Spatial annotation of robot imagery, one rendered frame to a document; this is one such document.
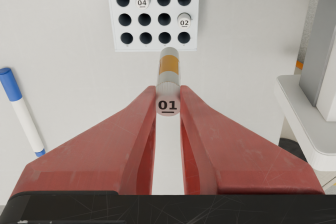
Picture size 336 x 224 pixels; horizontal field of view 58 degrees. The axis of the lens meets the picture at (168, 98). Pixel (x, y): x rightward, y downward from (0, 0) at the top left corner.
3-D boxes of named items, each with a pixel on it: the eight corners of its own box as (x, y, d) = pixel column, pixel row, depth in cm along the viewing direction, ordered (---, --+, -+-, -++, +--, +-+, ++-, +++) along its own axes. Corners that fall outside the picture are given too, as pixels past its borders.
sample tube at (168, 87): (180, 65, 17) (182, 118, 13) (158, 64, 17) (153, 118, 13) (181, 44, 16) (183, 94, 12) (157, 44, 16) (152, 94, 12)
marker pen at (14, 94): (48, 149, 44) (44, 157, 43) (37, 150, 44) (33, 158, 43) (12, 66, 37) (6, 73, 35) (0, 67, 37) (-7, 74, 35)
